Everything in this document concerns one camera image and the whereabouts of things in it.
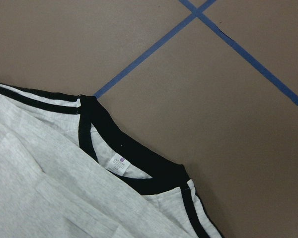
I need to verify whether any grey cartoon print t-shirt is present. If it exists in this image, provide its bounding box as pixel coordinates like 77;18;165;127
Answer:
0;84;221;238

